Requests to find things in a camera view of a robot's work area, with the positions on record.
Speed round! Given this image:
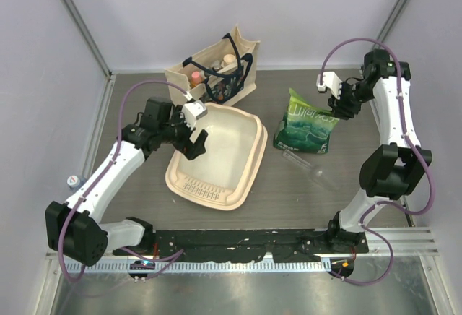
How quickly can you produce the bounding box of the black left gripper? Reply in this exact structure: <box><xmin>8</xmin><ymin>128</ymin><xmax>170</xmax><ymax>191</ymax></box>
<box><xmin>159</xmin><ymin>106</ymin><xmax>207</xmax><ymax>160</ymax></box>

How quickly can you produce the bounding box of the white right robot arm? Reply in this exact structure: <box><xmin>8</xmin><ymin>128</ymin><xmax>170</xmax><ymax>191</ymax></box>
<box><xmin>316</xmin><ymin>49</ymin><xmax>432</xmax><ymax>254</ymax></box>

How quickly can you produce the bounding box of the cream plastic litter box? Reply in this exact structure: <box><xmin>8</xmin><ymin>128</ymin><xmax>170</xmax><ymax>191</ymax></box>
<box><xmin>165</xmin><ymin>103</ymin><xmax>268</xmax><ymax>211</ymax></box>

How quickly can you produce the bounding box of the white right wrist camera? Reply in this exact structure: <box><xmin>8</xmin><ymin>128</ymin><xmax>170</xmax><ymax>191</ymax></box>
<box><xmin>316</xmin><ymin>72</ymin><xmax>342</xmax><ymax>100</ymax></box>

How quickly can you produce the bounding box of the clear water bottle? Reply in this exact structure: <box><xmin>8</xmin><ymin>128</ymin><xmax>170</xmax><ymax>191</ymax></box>
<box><xmin>66</xmin><ymin>175</ymin><xmax>87</xmax><ymax>192</ymax></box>

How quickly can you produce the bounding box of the beige capped bottle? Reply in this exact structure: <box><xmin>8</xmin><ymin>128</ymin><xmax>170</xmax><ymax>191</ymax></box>
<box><xmin>221</xmin><ymin>54</ymin><xmax>236</xmax><ymax>67</ymax></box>

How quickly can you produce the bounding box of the perforated cable duct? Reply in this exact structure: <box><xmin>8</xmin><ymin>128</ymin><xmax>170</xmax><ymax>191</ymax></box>
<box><xmin>85</xmin><ymin>256</ymin><xmax>331</xmax><ymax>274</ymax></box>

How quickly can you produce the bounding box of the green litter bag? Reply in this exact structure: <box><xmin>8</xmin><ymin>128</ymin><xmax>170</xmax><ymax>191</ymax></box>
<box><xmin>273</xmin><ymin>88</ymin><xmax>340</xmax><ymax>155</ymax></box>

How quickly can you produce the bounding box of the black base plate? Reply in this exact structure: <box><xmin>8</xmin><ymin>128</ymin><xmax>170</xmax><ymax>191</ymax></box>
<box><xmin>130</xmin><ymin>229</ymin><xmax>369</xmax><ymax>264</ymax></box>

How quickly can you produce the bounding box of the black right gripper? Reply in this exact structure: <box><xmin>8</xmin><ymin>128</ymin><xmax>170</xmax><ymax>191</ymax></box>
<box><xmin>328</xmin><ymin>81</ymin><xmax>375</xmax><ymax>119</ymax></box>

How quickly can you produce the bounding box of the beige canvas tote bag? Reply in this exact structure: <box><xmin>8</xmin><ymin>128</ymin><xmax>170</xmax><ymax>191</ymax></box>
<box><xmin>164</xmin><ymin>26</ymin><xmax>261</xmax><ymax>105</ymax></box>

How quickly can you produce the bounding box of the pink capped bottle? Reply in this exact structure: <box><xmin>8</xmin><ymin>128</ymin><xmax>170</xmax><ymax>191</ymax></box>
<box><xmin>190</xmin><ymin>71</ymin><xmax>203</xmax><ymax>88</ymax></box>

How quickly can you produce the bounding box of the clear plastic scoop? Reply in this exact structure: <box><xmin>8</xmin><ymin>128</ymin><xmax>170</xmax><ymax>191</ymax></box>
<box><xmin>282</xmin><ymin>150</ymin><xmax>338</xmax><ymax>191</ymax></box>

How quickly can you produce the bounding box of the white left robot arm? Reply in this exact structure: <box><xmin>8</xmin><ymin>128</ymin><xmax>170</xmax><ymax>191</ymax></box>
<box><xmin>45</xmin><ymin>98</ymin><xmax>208</xmax><ymax>267</ymax></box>

